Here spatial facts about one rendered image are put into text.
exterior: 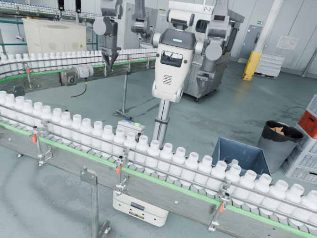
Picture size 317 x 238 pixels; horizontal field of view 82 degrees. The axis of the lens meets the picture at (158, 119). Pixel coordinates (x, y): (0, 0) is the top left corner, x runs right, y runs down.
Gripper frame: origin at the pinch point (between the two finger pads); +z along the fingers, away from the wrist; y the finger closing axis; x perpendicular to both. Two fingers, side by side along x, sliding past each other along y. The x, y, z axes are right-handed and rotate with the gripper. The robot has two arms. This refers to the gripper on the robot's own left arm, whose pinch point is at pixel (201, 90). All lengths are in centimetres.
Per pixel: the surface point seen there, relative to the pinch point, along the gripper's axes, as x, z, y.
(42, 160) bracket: 69, 50, -24
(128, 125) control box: 32.6, 28.5, -1.0
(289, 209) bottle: -46, 34, -16
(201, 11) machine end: 50, -55, 355
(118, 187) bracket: 24, 47, -25
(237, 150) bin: -36, 51, 46
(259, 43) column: -148, -12, 746
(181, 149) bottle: 1.0, 25.1, -11.9
